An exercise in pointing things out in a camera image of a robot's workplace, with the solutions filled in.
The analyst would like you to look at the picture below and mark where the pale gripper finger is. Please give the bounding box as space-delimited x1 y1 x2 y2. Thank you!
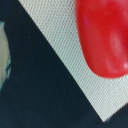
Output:
0 22 11 90

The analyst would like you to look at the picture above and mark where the red tomato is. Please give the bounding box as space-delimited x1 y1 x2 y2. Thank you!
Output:
75 0 128 78

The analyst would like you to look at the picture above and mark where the beige woven placemat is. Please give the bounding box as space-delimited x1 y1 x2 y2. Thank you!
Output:
19 0 128 122

